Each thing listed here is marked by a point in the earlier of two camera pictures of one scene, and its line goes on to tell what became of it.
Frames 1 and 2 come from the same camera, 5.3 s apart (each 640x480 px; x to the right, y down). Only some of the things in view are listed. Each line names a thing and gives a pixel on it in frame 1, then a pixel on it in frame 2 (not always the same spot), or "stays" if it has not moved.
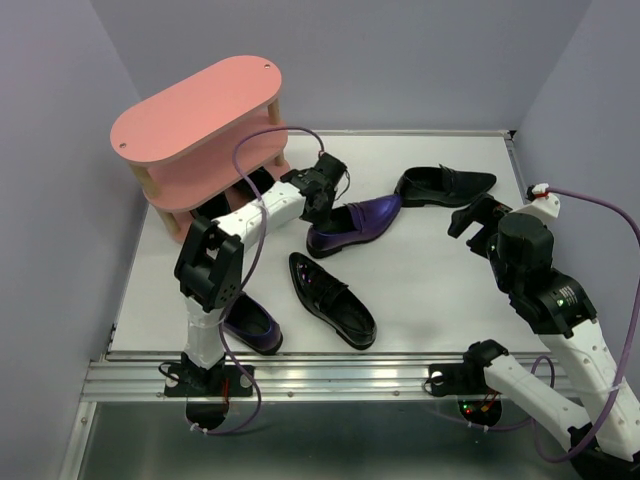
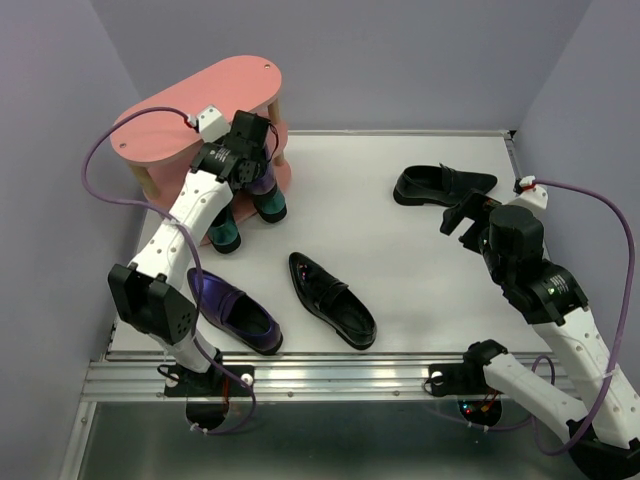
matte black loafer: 420,186 stays
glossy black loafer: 332,301 stays
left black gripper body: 322,217 to 257,168
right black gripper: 492,209 stays
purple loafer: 354,224 to 266,181
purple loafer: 249,321 stays
